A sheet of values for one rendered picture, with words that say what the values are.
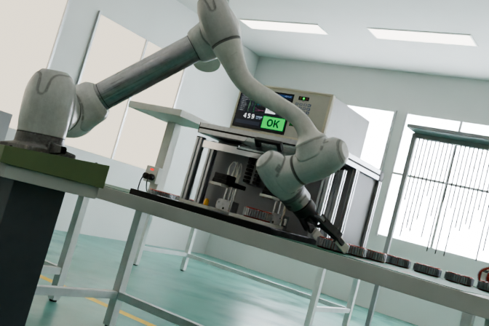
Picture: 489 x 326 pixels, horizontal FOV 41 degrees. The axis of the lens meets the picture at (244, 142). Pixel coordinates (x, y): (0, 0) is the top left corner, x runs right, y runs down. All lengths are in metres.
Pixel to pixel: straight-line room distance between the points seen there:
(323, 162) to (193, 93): 7.52
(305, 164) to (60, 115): 0.79
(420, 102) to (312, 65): 1.85
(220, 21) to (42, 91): 0.60
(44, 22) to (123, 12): 1.19
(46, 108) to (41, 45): 5.40
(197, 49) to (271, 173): 0.54
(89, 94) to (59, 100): 0.19
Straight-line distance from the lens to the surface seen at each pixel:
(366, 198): 2.71
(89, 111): 2.29
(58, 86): 2.14
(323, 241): 2.19
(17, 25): 7.33
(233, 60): 2.09
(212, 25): 2.11
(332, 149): 1.94
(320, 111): 2.52
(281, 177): 2.00
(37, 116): 2.12
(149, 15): 8.62
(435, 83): 9.28
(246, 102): 2.70
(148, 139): 8.82
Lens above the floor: 0.80
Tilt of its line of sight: 6 degrees up
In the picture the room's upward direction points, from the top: 15 degrees clockwise
